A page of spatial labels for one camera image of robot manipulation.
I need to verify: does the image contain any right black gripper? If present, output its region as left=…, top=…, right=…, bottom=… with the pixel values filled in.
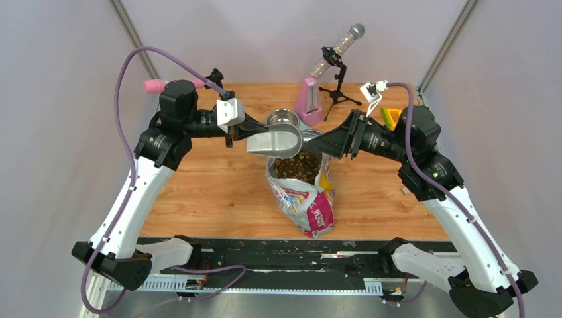
left=308, top=109, right=412, bottom=163

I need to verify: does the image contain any metal food scoop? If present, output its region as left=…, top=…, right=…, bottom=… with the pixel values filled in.
left=245, top=123, right=303, bottom=159

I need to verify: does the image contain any pet food bag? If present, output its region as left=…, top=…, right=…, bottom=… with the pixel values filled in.
left=266, top=144, right=335, bottom=239

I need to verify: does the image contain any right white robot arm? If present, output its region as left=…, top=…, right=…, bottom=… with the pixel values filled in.
left=309, top=106, right=538, bottom=317

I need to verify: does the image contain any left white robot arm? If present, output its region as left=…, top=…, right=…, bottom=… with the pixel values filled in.
left=72, top=79, right=268, bottom=291

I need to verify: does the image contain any grey double pet bowl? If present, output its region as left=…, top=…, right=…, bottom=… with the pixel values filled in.
left=266, top=108, right=323, bottom=142

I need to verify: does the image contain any pink metronome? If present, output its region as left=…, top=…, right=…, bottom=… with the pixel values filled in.
left=294, top=77, right=323, bottom=127

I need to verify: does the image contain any yellow green triangle toy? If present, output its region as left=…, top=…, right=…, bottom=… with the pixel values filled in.
left=380, top=107, right=402, bottom=130

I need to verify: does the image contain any black tripod mic stand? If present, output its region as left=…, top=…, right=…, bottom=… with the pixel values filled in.
left=319, top=46, right=362, bottom=121

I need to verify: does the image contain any pink microphone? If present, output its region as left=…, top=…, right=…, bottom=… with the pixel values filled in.
left=142, top=79, right=205, bottom=94

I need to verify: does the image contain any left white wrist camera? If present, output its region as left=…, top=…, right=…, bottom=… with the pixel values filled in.
left=216, top=98, right=245, bottom=133

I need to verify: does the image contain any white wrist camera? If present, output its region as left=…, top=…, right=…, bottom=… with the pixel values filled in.
left=359, top=80, right=388, bottom=118
left=216, top=98, right=245, bottom=133

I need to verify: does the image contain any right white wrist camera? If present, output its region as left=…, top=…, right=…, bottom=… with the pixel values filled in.
left=359, top=80, right=388, bottom=118

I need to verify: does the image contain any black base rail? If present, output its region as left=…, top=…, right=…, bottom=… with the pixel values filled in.
left=162, top=238, right=421, bottom=301

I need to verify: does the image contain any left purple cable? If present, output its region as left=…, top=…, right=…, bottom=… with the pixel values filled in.
left=80, top=46, right=231, bottom=315

